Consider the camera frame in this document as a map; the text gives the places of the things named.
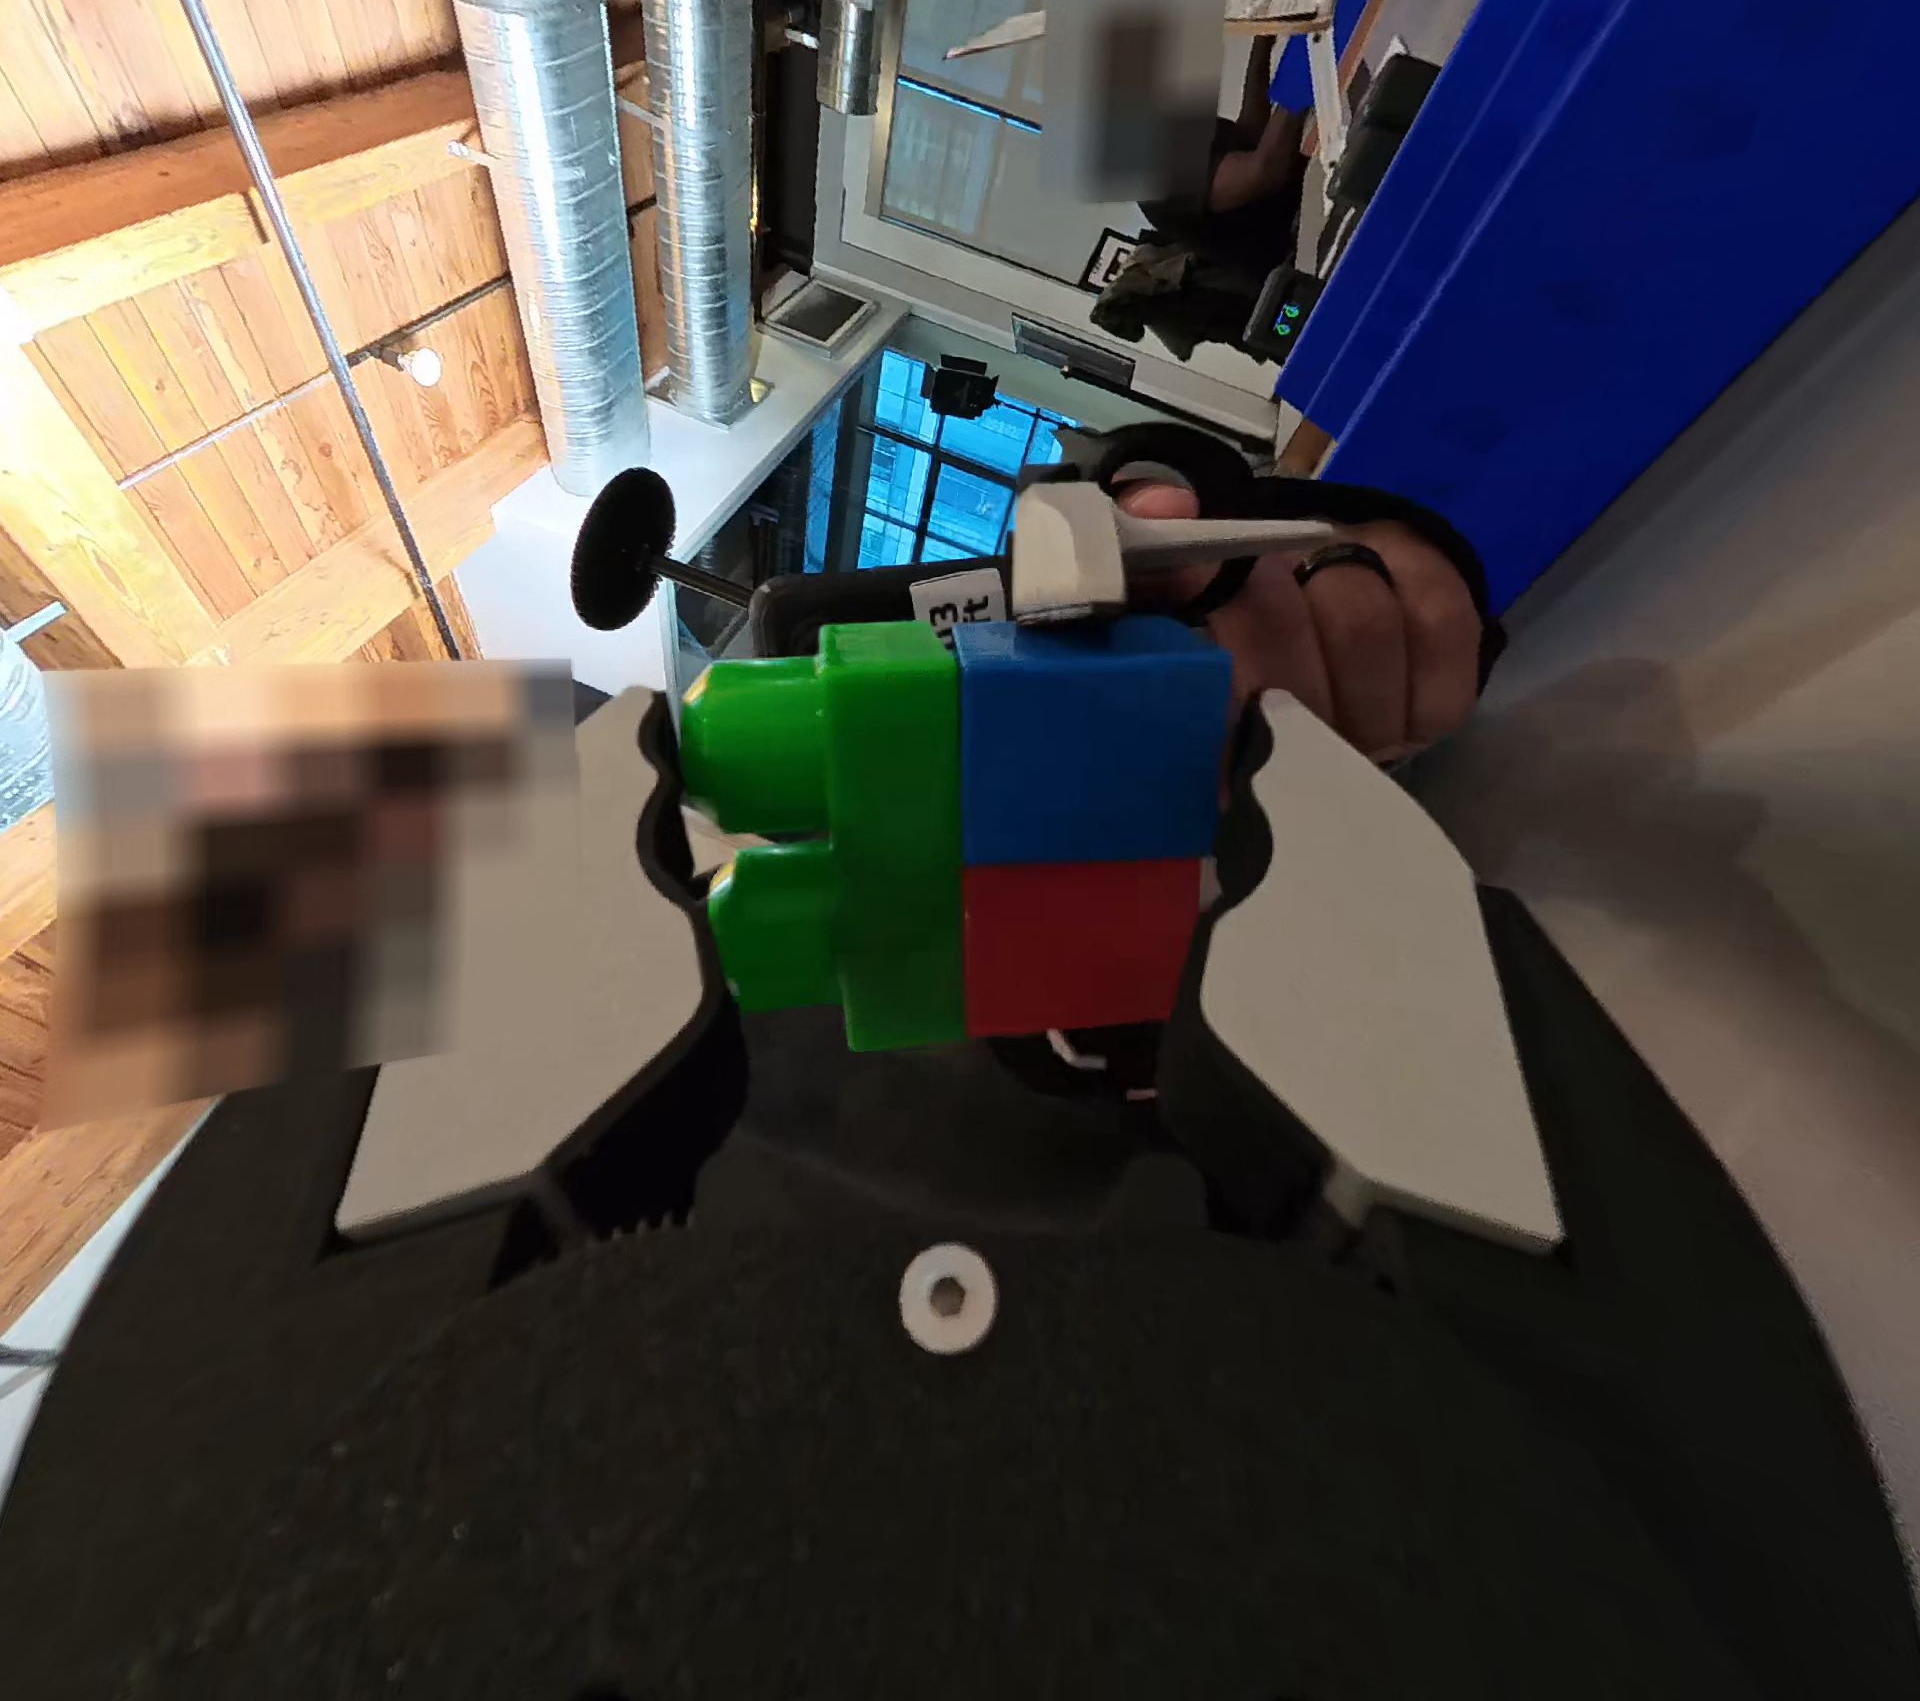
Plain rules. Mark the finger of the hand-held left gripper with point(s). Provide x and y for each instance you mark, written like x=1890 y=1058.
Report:
x=930 y=1131
x=1064 y=548

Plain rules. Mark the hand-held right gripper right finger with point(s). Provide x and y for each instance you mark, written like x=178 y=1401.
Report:
x=1380 y=1028

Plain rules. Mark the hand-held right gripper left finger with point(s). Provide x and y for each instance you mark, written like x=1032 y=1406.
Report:
x=600 y=981

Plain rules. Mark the blue one-stud block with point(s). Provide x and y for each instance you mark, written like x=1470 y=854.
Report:
x=1094 y=741

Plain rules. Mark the green toy block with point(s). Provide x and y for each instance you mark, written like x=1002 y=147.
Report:
x=885 y=831

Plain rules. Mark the red one-stud block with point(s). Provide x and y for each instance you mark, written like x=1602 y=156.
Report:
x=1080 y=943

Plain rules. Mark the blue plastic bin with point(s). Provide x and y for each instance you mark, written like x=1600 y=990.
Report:
x=1651 y=156

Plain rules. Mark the person's left hand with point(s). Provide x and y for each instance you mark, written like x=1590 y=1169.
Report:
x=1351 y=659

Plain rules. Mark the black ceiling spotlight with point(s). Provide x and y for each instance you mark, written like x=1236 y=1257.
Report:
x=961 y=386

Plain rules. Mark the small ceiling vent grille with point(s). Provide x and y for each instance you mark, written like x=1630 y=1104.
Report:
x=818 y=316
x=1072 y=348

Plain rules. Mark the black floor lamp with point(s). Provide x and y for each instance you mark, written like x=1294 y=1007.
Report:
x=622 y=548

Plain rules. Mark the black device green lights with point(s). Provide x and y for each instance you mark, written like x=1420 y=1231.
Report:
x=1282 y=315

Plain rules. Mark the ceiling spot lamp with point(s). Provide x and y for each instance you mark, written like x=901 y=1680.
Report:
x=421 y=366

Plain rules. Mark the metal conduit pipe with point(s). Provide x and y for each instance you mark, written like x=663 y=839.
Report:
x=255 y=170

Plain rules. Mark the silver ventilation duct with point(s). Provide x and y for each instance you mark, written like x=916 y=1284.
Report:
x=18 y=728
x=524 y=111
x=699 y=80

